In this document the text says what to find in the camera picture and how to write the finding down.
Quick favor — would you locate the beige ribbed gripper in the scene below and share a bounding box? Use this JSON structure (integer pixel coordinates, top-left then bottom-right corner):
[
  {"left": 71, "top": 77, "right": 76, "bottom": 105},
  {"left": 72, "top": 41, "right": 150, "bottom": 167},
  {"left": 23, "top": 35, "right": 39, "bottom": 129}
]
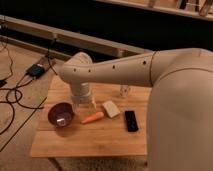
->
[{"left": 70, "top": 83, "right": 97, "bottom": 113}]

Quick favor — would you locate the white sponge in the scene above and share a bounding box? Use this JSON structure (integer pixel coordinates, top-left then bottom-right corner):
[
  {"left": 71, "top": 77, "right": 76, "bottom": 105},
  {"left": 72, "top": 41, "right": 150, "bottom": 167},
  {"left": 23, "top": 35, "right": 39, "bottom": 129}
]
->
[{"left": 102, "top": 101, "right": 120, "bottom": 118}]

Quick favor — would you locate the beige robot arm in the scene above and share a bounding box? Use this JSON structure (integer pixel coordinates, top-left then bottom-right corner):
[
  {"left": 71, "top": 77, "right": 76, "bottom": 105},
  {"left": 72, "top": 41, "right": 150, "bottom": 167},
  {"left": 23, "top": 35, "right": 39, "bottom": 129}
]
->
[{"left": 59, "top": 48, "right": 213, "bottom": 171}]

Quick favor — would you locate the orange carrot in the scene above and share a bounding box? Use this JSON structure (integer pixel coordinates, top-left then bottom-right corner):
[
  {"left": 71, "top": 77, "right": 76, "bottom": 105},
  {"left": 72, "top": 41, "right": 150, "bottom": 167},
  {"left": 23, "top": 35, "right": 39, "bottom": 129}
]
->
[{"left": 81, "top": 112, "right": 104, "bottom": 124}]

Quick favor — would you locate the purple bowl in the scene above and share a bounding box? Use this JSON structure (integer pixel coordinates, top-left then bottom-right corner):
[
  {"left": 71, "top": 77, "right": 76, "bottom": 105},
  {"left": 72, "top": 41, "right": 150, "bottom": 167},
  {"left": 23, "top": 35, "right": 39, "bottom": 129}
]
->
[{"left": 48, "top": 102, "right": 74, "bottom": 127}]

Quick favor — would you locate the wooden table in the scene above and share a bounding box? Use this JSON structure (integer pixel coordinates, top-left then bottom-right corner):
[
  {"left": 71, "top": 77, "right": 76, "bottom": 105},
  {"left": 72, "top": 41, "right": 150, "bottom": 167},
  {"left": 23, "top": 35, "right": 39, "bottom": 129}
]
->
[{"left": 30, "top": 76, "right": 150, "bottom": 158}]

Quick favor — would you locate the clear drinking glass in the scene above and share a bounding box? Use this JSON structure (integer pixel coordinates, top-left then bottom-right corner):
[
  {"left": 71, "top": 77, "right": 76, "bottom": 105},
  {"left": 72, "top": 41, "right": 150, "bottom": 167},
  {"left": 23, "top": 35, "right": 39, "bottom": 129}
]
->
[{"left": 120, "top": 85, "right": 130, "bottom": 98}]

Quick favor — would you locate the black remote control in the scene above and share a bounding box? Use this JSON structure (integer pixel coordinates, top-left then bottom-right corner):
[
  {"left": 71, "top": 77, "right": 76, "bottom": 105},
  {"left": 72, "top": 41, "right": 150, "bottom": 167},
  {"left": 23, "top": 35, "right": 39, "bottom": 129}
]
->
[{"left": 125, "top": 111, "right": 138, "bottom": 132}]

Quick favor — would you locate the black power adapter box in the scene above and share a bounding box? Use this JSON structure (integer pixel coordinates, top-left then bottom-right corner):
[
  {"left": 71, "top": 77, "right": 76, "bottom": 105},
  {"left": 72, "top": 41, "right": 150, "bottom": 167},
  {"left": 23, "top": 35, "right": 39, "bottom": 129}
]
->
[{"left": 26, "top": 64, "right": 45, "bottom": 79}]

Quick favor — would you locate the black floor cable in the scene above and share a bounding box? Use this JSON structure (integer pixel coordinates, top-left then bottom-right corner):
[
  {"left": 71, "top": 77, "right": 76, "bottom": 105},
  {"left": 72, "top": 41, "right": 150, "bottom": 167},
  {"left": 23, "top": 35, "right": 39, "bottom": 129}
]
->
[{"left": 0, "top": 39, "right": 58, "bottom": 153}]

